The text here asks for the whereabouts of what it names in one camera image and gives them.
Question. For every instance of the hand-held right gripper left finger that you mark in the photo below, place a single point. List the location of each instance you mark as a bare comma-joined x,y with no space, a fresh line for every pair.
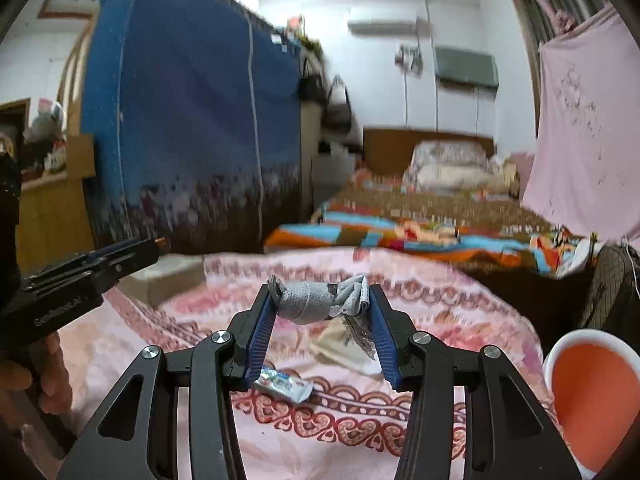
260,332

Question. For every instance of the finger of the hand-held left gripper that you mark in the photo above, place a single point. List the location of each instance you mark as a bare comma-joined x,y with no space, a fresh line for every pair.
125,249
110,272

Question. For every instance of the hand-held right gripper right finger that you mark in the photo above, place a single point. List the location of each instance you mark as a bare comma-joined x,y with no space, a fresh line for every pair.
381,335

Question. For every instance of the red basin with white rim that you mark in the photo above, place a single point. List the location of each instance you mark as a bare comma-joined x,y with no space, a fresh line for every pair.
597,400

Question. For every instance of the person's left hand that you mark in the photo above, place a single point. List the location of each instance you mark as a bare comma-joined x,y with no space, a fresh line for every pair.
52,375

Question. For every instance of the silver foil wrapper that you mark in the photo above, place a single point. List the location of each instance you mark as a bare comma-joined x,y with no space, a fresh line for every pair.
361,337

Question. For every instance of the beige cloth on bed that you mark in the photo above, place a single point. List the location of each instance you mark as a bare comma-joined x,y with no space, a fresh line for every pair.
337,352

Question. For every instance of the beige cardboard box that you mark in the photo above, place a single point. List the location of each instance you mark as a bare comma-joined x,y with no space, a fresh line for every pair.
165,280

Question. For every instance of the white blue wrapper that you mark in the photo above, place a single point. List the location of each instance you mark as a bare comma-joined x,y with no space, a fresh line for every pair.
282,384

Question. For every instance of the yellow wooden cabinet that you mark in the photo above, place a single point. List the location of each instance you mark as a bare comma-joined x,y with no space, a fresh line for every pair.
50,210

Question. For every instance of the colourful cartoon quilt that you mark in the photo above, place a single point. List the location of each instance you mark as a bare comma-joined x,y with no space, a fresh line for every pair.
350,235

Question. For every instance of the pink floral blanket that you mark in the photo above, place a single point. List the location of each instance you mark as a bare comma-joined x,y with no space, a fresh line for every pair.
300,435

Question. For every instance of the pile of household items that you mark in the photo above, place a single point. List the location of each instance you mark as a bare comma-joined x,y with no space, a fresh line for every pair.
45,135

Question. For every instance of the brown patterned bedspread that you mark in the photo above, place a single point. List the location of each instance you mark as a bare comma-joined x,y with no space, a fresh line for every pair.
440,207

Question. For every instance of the blue fabric wardrobe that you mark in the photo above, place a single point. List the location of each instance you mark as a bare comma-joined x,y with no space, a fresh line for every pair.
190,110

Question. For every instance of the cream pillow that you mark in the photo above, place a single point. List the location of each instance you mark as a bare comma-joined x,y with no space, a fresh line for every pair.
455,176

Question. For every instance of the brown wooden headboard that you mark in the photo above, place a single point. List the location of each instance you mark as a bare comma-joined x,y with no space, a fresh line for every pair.
387,152

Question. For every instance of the floral pillow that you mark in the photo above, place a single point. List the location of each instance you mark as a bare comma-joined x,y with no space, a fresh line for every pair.
450,152

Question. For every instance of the grey beige handbag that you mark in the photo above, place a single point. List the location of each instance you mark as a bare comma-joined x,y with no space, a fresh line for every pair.
339,107

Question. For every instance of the dark mesh cover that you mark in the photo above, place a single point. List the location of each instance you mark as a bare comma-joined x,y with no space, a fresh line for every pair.
612,285

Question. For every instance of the black handbag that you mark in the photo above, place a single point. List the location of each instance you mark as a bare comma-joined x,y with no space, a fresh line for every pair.
311,85

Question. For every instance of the pink hanging sheet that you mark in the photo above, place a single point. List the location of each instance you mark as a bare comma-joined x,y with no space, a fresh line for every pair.
585,150

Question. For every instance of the white air conditioner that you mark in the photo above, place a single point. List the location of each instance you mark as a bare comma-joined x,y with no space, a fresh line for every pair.
382,27

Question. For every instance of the grey wall fixture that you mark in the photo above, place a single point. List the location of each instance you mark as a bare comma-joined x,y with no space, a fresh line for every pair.
407,60

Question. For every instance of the grey wall cabinet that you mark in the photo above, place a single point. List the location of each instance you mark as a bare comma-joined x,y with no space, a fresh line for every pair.
467,67

